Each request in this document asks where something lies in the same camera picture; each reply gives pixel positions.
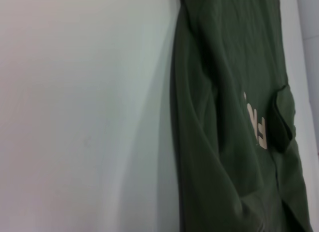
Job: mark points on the dark green FREE t-shirt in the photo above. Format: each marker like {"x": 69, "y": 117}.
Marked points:
{"x": 224, "y": 117}

